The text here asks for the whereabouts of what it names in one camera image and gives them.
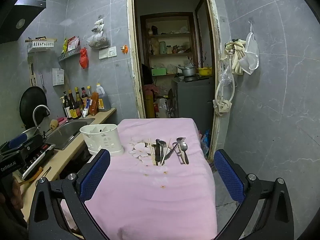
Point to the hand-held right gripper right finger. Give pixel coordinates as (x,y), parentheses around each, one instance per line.
(228,177)

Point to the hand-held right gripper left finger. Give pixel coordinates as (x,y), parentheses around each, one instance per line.
(96,173)

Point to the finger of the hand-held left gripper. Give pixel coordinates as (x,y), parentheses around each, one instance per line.
(16,140)
(31,146)

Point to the white plastic utensil holder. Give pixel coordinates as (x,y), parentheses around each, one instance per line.
(100,137)

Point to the person's left hand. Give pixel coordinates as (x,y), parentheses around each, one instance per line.
(17,192)

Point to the metal bowl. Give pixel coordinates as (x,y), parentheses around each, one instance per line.
(28,132)

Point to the black induction cooker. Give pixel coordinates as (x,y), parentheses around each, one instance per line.
(41,158)

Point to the loofah sponge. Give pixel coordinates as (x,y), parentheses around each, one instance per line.
(54,124)

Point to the black wok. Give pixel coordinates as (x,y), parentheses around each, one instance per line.
(28,105)

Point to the steel sink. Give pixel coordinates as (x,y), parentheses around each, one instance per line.
(67,130)

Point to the metal faucet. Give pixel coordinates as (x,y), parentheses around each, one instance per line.
(41,107)

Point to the blue snack packet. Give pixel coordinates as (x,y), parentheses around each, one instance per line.
(205,140)

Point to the dark pump sauce bottle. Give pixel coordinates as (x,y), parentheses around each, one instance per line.
(66,107)

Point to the small metal spoon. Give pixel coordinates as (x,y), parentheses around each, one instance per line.
(184,147)

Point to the soy sauce bottle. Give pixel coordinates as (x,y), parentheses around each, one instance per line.
(73,106)

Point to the wooden chopstick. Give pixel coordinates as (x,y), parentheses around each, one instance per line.
(153,152)
(150,152)
(166,152)

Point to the pink floral blanket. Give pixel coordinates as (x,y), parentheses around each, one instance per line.
(150,200)

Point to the white tube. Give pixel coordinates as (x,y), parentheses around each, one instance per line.
(85,111)

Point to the yellow capped sauce bottle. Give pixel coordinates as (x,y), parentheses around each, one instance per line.
(78,101)

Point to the hanging wooden utensil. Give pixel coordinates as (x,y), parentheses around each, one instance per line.
(32,75)

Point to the orange seasoning packet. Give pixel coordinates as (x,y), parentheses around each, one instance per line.
(94,103)

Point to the beige knotted rag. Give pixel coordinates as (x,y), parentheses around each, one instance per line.
(222,106)

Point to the red capped sauce bottle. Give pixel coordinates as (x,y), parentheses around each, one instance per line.
(84,97)

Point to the large oil jug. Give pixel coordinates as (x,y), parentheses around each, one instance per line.
(103,100)

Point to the white paper notice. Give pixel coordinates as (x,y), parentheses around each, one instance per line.
(58,77)

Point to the grey washing machine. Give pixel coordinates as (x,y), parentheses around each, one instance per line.
(192,102)

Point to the yellow gas cylinder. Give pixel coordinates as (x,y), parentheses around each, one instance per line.
(150,105)

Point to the pink cloth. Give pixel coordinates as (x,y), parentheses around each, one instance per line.
(151,88)

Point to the crumpled clear plastic bag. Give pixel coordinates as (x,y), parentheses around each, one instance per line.
(226,76)

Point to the red plastic bag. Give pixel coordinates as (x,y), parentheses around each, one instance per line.
(84,58)

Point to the yellow snack packet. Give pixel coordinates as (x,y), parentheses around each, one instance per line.
(64,45)

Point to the yellow plastic basin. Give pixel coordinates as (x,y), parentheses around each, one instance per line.
(204,71)

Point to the black backpack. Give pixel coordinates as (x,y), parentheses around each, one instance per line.
(147,75)

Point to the red snack packet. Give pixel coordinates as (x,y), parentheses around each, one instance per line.
(73,42)

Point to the metal cooking pot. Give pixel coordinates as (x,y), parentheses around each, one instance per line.
(187,71)

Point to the green box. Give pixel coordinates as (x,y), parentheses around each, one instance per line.
(159,72)

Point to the cream rubber gloves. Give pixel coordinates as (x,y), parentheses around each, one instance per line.
(237,57)

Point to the hanging clear plastic bag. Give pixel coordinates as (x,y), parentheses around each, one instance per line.
(98,40)

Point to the white mesh bag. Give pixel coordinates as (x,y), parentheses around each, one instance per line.
(251,52)

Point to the black range hood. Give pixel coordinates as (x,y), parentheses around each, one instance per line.
(22,12)

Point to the wooden shelf unit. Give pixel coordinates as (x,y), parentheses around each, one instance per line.
(170,36)

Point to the white wall rack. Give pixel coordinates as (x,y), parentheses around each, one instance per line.
(41,44)

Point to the metal wall shelf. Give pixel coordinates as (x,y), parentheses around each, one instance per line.
(68,54)

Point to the white wall socket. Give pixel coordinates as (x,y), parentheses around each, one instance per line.
(108,53)

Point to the worn door frame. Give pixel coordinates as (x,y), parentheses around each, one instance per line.
(132,55)

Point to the orange wall hook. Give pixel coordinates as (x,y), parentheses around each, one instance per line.
(124,49)

